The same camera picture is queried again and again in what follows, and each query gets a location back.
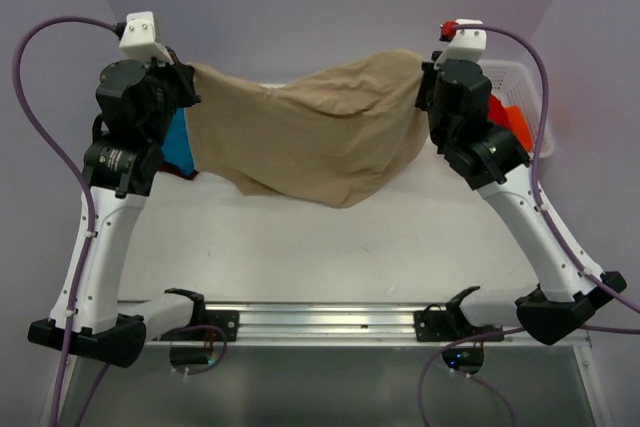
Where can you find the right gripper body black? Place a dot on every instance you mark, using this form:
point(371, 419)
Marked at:
point(425, 102)

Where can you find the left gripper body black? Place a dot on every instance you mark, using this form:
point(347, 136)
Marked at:
point(171, 89)

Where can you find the beige t shirt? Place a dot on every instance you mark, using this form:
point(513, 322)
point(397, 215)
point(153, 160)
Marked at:
point(335, 137)

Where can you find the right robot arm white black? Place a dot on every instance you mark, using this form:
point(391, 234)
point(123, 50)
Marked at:
point(571, 287)

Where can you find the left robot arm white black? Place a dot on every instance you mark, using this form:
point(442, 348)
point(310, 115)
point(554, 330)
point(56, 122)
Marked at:
point(86, 320)

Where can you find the red t shirt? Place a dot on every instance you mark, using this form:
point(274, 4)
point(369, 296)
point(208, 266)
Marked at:
point(498, 113)

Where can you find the white plastic basket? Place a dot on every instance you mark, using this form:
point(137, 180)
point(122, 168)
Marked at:
point(512, 84)

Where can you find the blue folded t shirt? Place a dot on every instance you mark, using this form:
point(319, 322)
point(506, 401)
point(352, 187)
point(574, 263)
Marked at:
point(176, 148)

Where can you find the orange t shirt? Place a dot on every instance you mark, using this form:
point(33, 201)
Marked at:
point(519, 126)

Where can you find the maroon folded t shirt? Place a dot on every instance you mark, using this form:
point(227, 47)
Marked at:
point(176, 171)

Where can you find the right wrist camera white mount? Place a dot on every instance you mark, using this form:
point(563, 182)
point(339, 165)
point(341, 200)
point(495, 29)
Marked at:
point(465, 38)

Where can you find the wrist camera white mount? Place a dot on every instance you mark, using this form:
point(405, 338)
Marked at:
point(465, 38)
point(140, 40)

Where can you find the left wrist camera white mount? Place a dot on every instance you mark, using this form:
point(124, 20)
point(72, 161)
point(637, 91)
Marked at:
point(140, 40)

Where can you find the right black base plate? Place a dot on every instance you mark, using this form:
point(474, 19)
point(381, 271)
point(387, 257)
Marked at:
point(436, 323)

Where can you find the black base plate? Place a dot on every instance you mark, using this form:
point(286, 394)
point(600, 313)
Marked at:
point(227, 321)
point(436, 323)

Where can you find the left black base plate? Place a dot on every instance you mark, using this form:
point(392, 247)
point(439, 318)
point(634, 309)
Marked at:
point(227, 321)

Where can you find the aluminium mounting rail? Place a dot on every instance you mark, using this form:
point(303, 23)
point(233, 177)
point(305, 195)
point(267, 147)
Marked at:
point(325, 324)

